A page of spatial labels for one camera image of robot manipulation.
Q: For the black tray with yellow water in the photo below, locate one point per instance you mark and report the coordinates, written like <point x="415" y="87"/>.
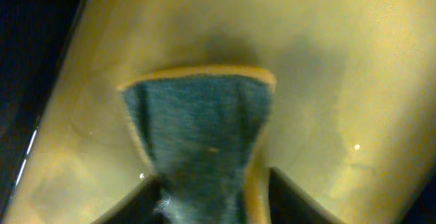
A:
<point x="353" y="121"/>

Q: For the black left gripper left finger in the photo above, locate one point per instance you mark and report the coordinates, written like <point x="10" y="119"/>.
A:
<point x="137" y="207"/>

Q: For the yellow green scrub sponge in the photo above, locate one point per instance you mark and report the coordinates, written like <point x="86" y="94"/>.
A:
<point x="200" y="129"/>

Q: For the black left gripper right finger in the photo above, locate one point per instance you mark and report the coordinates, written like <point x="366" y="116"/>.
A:
<point x="289" y="204"/>

